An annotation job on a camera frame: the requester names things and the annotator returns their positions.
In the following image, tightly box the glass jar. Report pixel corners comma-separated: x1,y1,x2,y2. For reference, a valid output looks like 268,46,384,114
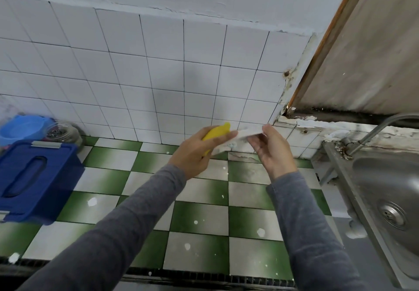
42,122,85,150

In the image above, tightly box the person's right hand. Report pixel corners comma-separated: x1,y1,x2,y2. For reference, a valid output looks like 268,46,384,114
247,124,299,182

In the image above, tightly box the stainless steel sink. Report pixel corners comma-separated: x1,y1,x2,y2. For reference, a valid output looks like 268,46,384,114
321,140,419,291

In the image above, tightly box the person's right forearm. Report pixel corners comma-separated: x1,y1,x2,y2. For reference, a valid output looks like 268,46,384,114
267,171,367,291

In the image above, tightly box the blue plastic bowl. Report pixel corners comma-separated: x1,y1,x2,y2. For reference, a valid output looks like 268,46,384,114
0,114,56,146

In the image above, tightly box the person's left hand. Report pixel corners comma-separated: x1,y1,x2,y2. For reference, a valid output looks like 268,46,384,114
168,126,238,181

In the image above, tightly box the blue plastic box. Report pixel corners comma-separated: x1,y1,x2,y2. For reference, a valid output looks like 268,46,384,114
0,140,86,226

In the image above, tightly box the metal faucet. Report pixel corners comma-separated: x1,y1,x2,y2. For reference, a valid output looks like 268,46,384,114
342,112,419,159

